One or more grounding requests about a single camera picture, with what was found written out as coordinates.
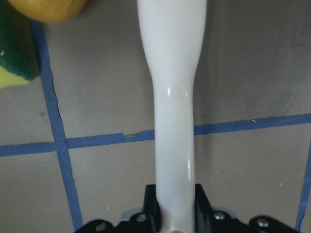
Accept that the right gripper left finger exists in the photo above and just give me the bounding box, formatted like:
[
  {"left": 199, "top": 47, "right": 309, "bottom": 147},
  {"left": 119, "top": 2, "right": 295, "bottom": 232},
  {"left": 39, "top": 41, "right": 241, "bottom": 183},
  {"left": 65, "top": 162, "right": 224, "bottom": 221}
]
[{"left": 76, "top": 184, "right": 162, "bottom": 233}]

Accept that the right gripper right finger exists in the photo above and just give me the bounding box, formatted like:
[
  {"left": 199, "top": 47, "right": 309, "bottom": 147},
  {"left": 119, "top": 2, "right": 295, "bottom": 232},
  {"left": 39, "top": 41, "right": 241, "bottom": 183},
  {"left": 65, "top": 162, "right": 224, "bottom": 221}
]
[{"left": 195, "top": 184, "right": 298, "bottom": 233}]

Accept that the beige hand brush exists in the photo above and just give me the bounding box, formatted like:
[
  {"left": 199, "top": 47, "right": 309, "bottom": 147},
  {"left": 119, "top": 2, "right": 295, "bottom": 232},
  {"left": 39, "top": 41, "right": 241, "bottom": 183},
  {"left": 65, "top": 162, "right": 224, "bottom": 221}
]
[{"left": 137, "top": 0, "right": 207, "bottom": 233}]

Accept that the yellow green sponge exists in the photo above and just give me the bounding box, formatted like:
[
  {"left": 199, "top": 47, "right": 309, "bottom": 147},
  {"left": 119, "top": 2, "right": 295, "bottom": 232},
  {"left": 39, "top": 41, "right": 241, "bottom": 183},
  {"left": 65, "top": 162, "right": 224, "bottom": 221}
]
[{"left": 0, "top": 2, "right": 35, "bottom": 88}]

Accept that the brown potato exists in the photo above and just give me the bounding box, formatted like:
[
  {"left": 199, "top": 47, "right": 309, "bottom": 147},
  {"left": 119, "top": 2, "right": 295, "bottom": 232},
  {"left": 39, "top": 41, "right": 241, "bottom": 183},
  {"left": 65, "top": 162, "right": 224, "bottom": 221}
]
[{"left": 8, "top": 0, "right": 88, "bottom": 23}]

